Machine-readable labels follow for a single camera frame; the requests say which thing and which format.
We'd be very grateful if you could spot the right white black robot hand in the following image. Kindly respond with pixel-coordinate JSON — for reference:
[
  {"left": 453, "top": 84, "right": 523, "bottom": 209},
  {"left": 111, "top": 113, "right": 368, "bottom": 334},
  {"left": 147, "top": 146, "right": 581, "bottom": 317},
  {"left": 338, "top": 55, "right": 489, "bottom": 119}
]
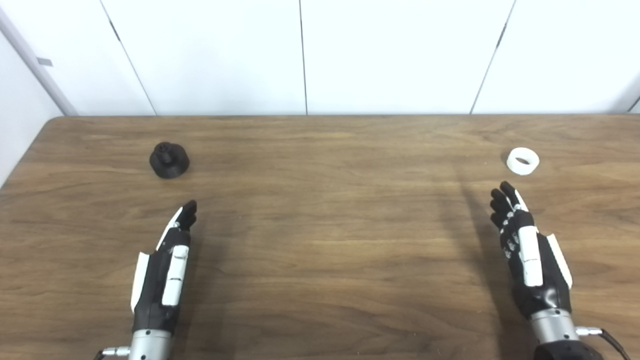
[{"left": 489, "top": 181, "right": 574, "bottom": 321}]

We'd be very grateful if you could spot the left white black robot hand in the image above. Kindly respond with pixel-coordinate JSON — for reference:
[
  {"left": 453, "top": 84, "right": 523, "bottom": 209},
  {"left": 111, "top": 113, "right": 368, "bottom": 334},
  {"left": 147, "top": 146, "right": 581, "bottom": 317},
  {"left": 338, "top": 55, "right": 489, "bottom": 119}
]
[{"left": 130, "top": 200, "right": 198, "bottom": 334}]

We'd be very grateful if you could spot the white plastic ring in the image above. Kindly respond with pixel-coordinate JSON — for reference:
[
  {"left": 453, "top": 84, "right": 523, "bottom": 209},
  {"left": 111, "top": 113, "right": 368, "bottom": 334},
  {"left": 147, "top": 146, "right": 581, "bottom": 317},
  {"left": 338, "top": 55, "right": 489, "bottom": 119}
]
[{"left": 506, "top": 147, "right": 541, "bottom": 176}]

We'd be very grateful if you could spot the grey wall corner strip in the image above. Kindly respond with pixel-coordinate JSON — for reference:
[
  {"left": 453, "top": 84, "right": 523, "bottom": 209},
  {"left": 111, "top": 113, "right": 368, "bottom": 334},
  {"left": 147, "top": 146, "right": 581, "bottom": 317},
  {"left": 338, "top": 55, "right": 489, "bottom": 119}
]
[{"left": 0, "top": 6, "right": 79, "bottom": 117}]

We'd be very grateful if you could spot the round black plastic part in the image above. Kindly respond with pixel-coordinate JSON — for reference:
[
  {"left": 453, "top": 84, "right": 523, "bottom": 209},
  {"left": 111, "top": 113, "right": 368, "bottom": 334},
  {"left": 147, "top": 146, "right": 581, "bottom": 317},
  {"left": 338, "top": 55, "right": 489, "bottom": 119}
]
[{"left": 149, "top": 142, "right": 191, "bottom": 180}]

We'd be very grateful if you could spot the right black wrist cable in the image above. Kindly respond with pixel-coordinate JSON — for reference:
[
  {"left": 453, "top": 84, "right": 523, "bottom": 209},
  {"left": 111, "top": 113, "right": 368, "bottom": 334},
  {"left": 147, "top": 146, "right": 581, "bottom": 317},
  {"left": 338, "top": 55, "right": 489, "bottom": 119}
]
[{"left": 575, "top": 326, "right": 632, "bottom": 360}]

